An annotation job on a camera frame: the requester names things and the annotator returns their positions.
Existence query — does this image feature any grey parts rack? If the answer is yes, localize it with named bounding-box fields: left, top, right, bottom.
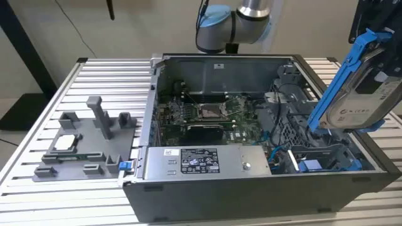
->
left=32, top=95, right=137, bottom=183

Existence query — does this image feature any blue disk wire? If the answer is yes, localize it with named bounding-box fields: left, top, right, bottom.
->
left=253, top=138, right=291, bottom=168

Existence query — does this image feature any black disk wire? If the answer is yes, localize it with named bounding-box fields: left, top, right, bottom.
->
left=269, top=84, right=295, bottom=147

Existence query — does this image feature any green RAM stick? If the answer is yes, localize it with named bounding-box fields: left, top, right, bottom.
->
left=44, top=153, right=96, bottom=161

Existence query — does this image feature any hard disk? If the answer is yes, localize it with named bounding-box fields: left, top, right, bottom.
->
left=307, top=28, right=402, bottom=135
left=296, top=159, right=323, bottom=173

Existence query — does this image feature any thin metal locking lever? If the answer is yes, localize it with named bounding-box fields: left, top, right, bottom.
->
left=184, top=91, right=201, bottom=107

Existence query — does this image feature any black graphics card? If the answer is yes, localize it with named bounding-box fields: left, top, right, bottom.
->
left=183, top=124, right=225, bottom=145

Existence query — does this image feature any grey metal disk bay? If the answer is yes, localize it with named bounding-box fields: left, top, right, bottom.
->
left=263, top=77, right=352, bottom=153

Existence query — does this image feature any black stand with base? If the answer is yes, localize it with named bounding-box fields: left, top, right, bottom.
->
left=0, top=0, right=60, bottom=131

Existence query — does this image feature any silver power supply unit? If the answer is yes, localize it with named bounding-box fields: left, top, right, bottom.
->
left=141, top=145, right=272, bottom=181

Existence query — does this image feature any silver CPU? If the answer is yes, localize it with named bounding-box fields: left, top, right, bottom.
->
left=53, top=135, right=78, bottom=152

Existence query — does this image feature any thin black wall cable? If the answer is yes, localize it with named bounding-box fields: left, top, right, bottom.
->
left=53, top=0, right=98, bottom=58

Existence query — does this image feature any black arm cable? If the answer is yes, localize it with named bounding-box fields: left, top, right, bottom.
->
left=195, top=0, right=211, bottom=50

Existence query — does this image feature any CPU socket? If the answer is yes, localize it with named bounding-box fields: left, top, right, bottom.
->
left=195, top=103, right=229, bottom=121

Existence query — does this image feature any black hanging antenna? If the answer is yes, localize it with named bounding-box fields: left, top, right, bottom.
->
left=105, top=0, right=116, bottom=21

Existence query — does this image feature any black open PC case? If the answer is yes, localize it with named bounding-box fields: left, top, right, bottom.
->
left=116, top=52, right=402, bottom=223

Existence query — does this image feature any green motherboard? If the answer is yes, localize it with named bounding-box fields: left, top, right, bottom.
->
left=156, top=93, right=268, bottom=147

